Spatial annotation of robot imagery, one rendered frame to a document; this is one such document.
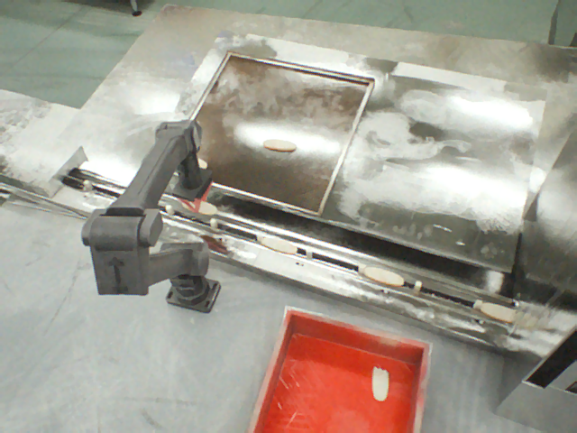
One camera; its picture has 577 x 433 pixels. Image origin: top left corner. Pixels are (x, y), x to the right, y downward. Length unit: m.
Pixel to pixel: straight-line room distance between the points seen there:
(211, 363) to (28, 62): 3.08
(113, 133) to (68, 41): 2.31
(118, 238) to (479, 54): 1.57
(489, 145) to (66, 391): 1.23
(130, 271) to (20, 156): 0.91
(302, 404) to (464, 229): 0.58
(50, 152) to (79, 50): 2.32
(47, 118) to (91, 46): 2.01
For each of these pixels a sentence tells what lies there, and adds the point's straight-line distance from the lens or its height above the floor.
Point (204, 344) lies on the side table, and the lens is 1.21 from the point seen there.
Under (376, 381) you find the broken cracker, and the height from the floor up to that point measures 0.83.
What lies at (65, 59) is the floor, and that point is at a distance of 3.83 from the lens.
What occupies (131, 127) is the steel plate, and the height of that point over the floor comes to 0.82.
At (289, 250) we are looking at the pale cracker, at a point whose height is 0.86.
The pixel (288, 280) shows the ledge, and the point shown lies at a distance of 1.22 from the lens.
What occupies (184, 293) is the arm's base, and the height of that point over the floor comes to 0.88.
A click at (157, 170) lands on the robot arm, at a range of 0.92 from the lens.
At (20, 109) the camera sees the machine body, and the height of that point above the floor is 0.82.
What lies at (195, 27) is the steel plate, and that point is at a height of 0.82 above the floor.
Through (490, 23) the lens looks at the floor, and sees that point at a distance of 3.89.
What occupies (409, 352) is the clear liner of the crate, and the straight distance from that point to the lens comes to 1.12.
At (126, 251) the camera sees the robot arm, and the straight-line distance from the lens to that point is 0.79.
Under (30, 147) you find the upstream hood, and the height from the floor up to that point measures 0.92.
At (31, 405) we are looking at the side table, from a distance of 1.29.
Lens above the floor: 1.90
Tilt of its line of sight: 52 degrees down
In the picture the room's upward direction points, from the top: 5 degrees counter-clockwise
